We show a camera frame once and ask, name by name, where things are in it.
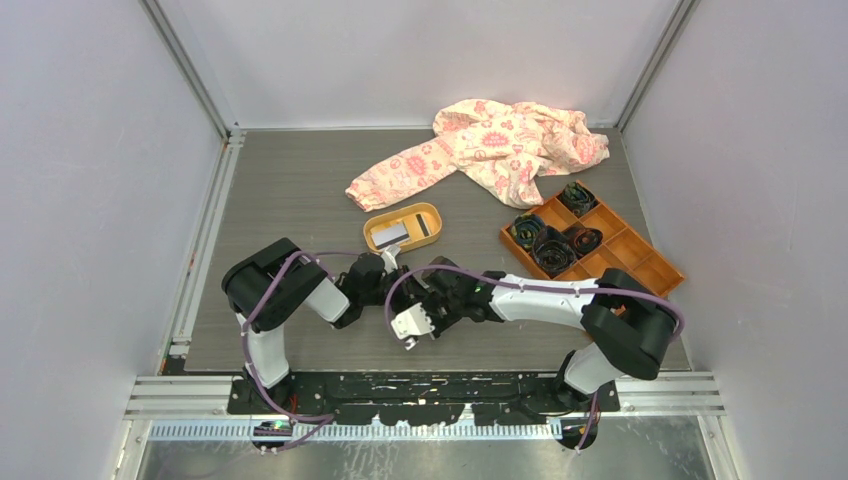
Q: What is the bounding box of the purple cable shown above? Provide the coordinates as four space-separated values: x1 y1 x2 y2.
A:
239 250 362 453
382 264 688 452

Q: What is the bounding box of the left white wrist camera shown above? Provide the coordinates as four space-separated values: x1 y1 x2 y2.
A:
379 244 401 273

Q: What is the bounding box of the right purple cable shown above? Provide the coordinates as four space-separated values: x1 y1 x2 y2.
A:
382 264 688 452

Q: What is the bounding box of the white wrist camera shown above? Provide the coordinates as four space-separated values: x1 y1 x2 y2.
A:
379 244 401 273
389 303 435 350

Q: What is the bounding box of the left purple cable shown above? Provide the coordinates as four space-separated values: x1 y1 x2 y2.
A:
239 250 362 453

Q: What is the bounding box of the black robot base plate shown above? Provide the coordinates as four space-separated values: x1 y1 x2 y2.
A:
228 369 621 429

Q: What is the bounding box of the rolled dark tie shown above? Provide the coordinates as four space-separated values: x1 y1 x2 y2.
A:
530 226 578 278
509 212 546 252
557 182 598 217

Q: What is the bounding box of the rolled dark tie front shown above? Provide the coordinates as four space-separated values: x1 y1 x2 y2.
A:
530 226 578 278

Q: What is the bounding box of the aluminium frame rail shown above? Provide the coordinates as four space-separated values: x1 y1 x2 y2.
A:
137 0 248 160

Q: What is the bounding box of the orange compartment organizer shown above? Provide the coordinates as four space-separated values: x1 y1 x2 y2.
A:
499 181 684 297

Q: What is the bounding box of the pink patterned garment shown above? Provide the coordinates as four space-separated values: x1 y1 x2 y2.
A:
345 99 610 212

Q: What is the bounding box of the yellow oval tray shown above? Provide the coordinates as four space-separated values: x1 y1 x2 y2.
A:
363 202 443 253

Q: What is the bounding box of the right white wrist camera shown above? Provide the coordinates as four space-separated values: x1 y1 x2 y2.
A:
389 303 435 350

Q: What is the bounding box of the rolled dark tie back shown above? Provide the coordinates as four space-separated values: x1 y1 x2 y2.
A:
557 182 598 217

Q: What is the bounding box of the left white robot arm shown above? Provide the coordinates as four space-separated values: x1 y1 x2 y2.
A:
221 238 401 413

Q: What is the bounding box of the rolled brown tie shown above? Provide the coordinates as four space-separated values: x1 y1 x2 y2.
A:
562 225 603 259

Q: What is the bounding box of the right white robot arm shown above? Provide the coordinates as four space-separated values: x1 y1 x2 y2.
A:
385 258 684 412

